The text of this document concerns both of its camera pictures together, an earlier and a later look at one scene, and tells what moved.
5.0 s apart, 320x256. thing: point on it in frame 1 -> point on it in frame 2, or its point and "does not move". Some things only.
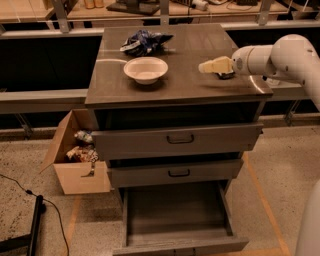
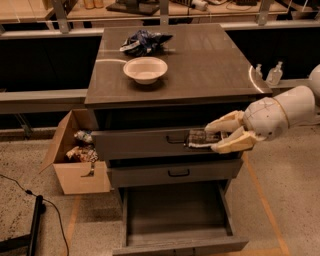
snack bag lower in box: x=85 y=153 does not move
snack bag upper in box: x=84 y=135 does not move
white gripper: x=240 y=61 -> x=265 y=119
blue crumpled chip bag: x=143 y=43 does not move
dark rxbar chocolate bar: x=224 y=76 -> x=202 y=137
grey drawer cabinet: x=165 y=128 does not move
